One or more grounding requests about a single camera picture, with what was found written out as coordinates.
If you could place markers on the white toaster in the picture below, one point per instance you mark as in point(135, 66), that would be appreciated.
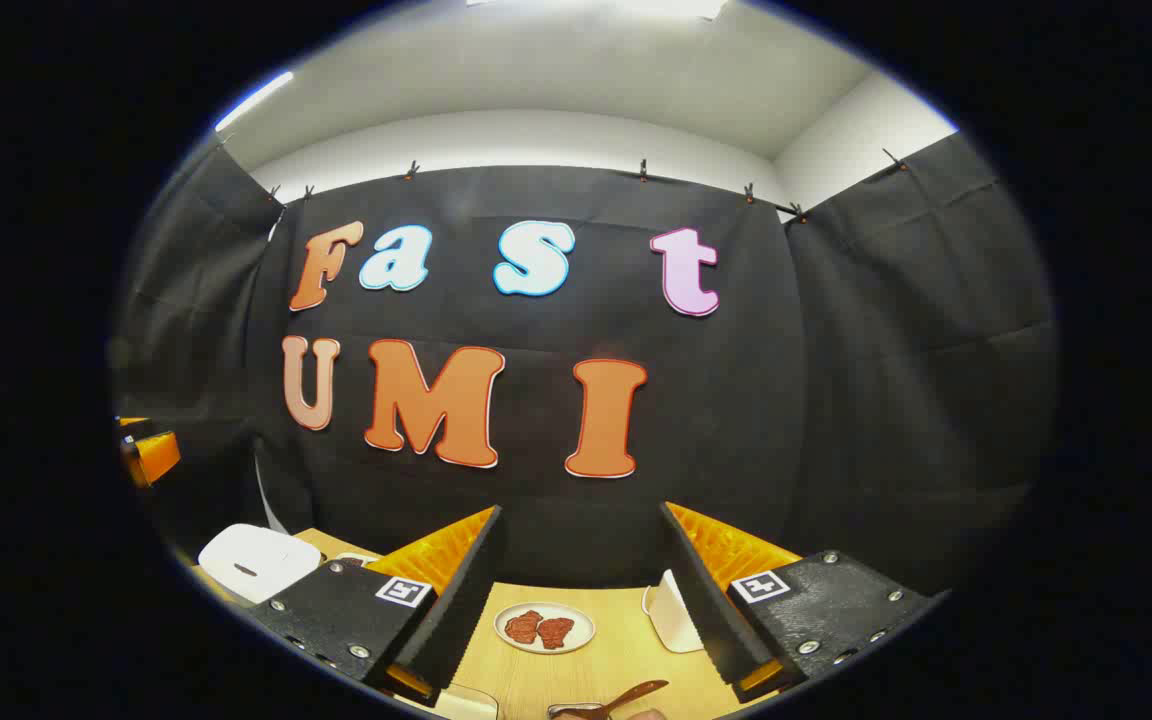
point(674, 620)

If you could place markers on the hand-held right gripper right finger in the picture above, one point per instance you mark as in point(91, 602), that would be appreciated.
point(711, 620)

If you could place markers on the row of black cloth clips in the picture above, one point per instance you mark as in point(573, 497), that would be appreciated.
point(643, 170)

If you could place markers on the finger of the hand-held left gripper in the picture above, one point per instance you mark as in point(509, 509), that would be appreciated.
point(158, 455)
point(133, 421)

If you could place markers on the brown wooden spoon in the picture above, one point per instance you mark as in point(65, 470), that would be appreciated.
point(626, 693)

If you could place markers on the red meat piece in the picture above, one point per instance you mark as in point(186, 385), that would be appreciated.
point(555, 633)
point(522, 627)

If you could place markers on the white rice container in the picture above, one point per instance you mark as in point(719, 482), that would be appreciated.
point(466, 705)

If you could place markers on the white round plate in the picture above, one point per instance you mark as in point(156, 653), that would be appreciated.
point(584, 630)

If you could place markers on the white rice cooker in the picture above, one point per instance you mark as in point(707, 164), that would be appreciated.
point(256, 560)

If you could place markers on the black backdrop cloth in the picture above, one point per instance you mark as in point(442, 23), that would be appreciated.
point(736, 420)

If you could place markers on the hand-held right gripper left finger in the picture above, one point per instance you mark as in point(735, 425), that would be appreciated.
point(466, 620)

